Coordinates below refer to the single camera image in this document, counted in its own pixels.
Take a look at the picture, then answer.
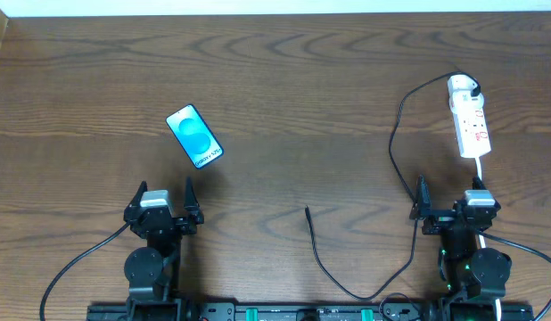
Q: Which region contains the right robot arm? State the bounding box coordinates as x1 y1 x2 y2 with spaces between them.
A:
410 176 512 320

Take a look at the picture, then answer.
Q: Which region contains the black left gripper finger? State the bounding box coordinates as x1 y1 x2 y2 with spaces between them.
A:
184 177 200 213
129 181 147 208

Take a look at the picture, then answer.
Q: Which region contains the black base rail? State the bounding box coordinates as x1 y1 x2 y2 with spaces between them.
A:
86 301 535 321

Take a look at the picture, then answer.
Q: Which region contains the blue Samsung Galaxy smartphone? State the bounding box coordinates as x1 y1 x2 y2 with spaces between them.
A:
166 104 224 169

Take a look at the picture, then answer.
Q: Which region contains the white power strip cord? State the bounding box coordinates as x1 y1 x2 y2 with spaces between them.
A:
473 156 503 321

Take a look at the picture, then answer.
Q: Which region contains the white USB wall charger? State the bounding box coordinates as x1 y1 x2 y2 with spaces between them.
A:
447 74 484 115

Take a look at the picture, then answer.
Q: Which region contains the black USB charging cable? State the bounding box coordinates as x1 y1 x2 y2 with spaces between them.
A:
304 70 482 302

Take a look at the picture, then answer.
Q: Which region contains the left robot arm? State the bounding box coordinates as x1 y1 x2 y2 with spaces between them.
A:
124 178 204 320

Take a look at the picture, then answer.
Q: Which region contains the white power strip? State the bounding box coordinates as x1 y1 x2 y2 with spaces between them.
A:
449 98 491 159

